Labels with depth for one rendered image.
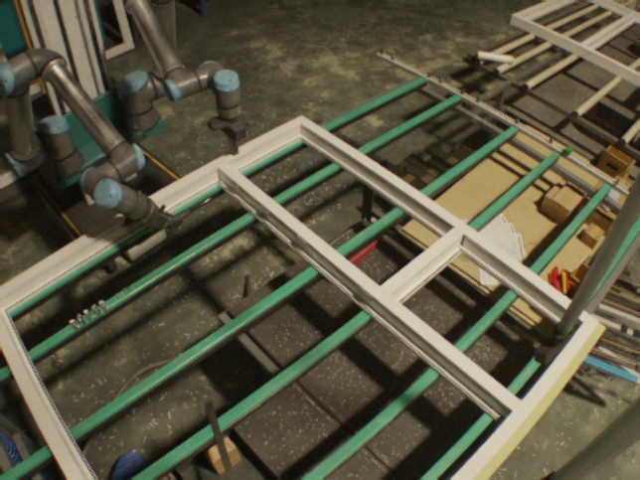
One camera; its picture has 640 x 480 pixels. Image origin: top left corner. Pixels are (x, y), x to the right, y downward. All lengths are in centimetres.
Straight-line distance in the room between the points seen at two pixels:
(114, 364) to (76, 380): 23
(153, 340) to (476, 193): 172
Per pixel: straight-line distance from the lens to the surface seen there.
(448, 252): 181
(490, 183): 253
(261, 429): 177
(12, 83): 201
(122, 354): 274
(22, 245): 353
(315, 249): 172
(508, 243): 227
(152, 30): 213
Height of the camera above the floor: 222
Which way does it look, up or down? 47 degrees down
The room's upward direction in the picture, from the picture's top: straight up
